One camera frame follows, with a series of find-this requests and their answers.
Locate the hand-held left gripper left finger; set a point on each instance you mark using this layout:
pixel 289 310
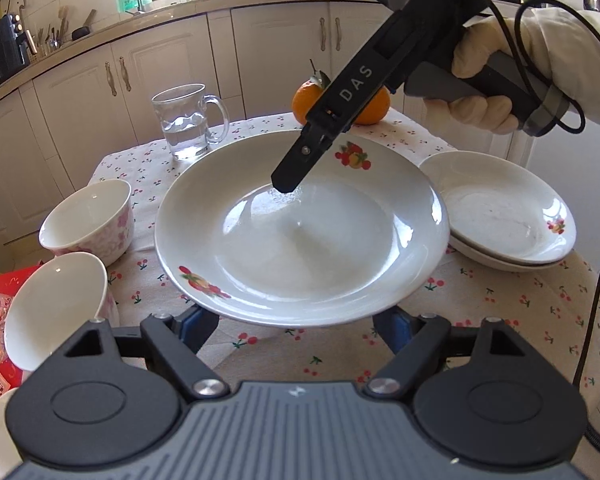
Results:
pixel 197 327

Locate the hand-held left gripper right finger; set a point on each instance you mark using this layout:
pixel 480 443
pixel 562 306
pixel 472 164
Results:
pixel 397 330

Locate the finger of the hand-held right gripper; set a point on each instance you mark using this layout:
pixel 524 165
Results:
pixel 295 167

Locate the white plate with fruit print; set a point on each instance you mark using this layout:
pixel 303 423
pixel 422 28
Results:
pixel 500 210
pixel 480 256
pixel 305 260

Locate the white bowl with pink flowers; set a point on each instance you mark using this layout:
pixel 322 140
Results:
pixel 105 230
pixel 50 310

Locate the person's right hand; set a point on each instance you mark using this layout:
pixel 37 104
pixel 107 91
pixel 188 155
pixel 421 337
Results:
pixel 485 35

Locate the orange with green leaf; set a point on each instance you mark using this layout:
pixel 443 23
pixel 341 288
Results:
pixel 305 102

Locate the bumpy orange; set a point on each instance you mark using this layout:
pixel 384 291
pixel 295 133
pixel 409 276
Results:
pixel 375 110

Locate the cherry print tablecloth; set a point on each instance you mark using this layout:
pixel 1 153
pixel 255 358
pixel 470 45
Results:
pixel 505 320

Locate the glass mug with water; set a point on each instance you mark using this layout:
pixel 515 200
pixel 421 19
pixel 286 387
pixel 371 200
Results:
pixel 185 130

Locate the white kitchen cabinets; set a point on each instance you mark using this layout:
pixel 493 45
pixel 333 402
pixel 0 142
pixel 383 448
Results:
pixel 170 45

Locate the utensil holder with utensils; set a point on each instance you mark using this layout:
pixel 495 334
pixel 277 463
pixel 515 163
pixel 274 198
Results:
pixel 50 40

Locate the black air fryer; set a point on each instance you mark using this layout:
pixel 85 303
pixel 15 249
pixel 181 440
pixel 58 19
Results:
pixel 2 55

